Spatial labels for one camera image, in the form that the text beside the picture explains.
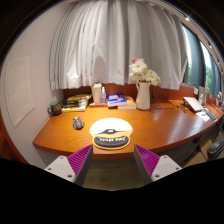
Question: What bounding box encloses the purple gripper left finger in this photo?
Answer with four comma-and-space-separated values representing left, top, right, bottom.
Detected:
45, 145, 93, 186

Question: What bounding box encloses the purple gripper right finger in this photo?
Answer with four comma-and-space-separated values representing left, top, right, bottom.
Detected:
134, 144, 181, 185

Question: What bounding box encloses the small grey computer mouse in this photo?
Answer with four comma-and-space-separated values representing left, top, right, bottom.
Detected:
72, 117, 84, 130

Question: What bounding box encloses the round penguin mouse pad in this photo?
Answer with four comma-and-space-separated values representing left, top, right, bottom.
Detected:
90, 118, 133, 150

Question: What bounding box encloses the dark green mug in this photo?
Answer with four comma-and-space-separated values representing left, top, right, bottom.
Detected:
48, 101, 62, 116

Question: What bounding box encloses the stack of books left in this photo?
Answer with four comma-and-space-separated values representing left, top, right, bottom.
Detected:
62, 94, 92, 112

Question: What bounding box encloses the yellow book under blue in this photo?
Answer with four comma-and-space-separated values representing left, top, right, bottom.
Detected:
118, 97, 136, 109

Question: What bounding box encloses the white ceramic pitcher vase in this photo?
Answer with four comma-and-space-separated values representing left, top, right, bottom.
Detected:
136, 82, 150, 110

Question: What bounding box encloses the white paper card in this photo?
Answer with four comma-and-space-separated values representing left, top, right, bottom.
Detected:
196, 112, 210, 122

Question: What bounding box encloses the clear sanitizer bottle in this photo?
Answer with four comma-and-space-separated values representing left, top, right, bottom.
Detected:
101, 87, 106, 103

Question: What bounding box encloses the black phone on desk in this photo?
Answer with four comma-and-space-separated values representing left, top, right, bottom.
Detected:
206, 112, 217, 121

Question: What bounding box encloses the white tissue box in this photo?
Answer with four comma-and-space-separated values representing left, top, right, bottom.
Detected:
91, 83, 102, 103

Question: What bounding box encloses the white flower bouquet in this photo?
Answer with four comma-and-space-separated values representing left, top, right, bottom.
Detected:
129, 58, 161, 86

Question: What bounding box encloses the white curtain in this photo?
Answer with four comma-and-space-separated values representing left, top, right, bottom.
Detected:
50, 0, 187, 90

